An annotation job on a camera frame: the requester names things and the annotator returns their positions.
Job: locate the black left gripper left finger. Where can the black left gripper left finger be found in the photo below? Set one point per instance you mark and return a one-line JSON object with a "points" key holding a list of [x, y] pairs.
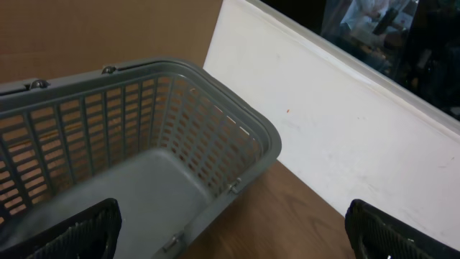
{"points": [[91, 233]]}

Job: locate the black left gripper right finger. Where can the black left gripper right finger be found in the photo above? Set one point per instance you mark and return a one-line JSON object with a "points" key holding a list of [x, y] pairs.
{"points": [[374, 234]]}

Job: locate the grey plastic basket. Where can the grey plastic basket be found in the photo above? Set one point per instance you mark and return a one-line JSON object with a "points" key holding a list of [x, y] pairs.
{"points": [[169, 142]]}

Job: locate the brown cardboard panel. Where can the brown cardboard panel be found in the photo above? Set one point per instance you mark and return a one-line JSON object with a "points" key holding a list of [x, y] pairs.
{"points": [[51, 39]]}

